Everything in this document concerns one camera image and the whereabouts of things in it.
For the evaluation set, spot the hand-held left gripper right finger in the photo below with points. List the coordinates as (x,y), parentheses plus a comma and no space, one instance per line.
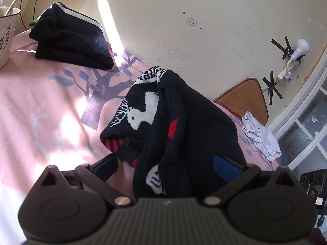
(226,167)

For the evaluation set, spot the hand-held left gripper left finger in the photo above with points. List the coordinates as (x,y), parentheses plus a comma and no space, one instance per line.
(104,167)

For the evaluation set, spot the black patterned knit sweater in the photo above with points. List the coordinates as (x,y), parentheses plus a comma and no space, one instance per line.
(199,122)

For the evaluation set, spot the crumpled white cloth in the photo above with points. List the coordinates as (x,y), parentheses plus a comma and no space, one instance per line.
(263,135)

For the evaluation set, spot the brown woven seat mat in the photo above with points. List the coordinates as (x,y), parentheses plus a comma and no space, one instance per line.
(245,94)

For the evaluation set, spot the black tape cross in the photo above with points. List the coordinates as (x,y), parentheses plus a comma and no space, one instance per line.
(272,86)
(282,47)

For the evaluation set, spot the pink tree-print bedsheet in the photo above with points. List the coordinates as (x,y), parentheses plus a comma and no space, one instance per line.
(38,102)

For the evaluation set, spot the folded black striped garment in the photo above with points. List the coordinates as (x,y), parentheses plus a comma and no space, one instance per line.
(71,43)

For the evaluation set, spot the white lamp bulb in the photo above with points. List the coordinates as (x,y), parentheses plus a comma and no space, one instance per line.
(301,47)

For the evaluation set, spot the green cloth item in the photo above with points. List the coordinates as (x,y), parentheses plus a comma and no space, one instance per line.
(33,23)

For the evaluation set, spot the white cup with stick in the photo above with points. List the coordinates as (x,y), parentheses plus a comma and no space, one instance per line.
(7,38)

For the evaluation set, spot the wooden chopstick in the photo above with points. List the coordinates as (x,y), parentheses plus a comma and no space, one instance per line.
(15,0)

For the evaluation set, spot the white window frame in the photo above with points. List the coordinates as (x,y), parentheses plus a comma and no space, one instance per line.
(293,117)

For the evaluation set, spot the small wall sticker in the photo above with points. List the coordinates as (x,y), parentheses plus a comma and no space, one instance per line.
(191,22)

